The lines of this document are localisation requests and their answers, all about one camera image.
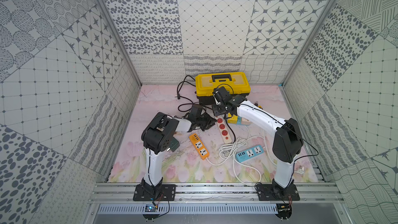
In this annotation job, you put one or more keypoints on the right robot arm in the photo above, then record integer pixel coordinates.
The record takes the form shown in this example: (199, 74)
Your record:
(287, 144)

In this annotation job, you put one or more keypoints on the white plug on mat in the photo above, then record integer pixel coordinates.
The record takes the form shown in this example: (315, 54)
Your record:
(300, 170)

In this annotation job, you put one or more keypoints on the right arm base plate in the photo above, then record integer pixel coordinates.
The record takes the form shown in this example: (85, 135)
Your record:
(273, 192)

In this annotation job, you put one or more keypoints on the yellow black toolbox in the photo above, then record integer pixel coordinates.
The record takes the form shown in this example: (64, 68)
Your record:
(234, 82)

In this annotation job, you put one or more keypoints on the teal round-end power strip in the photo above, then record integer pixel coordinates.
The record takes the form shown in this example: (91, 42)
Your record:
(243, 121)

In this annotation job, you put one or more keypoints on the yellow cube socket adapter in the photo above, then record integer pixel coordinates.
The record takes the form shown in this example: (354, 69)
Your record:
(233, 119)

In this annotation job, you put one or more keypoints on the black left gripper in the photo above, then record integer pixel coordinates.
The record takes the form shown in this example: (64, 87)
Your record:
(204, 121)

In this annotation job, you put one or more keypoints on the teal USB power strip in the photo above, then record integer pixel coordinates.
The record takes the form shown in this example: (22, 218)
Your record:
(250, 153)

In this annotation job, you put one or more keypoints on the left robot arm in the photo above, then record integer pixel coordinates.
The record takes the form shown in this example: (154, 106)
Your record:
(159, 133)

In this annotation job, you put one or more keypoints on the aluminium mounting rail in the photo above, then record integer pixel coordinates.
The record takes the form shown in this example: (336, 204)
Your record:
(215, 193)

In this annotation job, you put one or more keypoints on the orange USB power strip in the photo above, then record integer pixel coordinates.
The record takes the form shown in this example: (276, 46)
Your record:
(199, 146)

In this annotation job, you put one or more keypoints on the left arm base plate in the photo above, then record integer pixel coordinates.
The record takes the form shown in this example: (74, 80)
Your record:
(147, 192)

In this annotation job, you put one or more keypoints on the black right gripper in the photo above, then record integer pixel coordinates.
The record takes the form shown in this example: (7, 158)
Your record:
(216, 112)

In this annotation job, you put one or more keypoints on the cream power strip red sockets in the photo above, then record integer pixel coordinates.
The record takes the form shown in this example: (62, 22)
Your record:
(223, 129)

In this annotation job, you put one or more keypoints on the dark green dragon cube adapter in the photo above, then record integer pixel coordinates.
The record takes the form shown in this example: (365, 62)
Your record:
(174, 145)

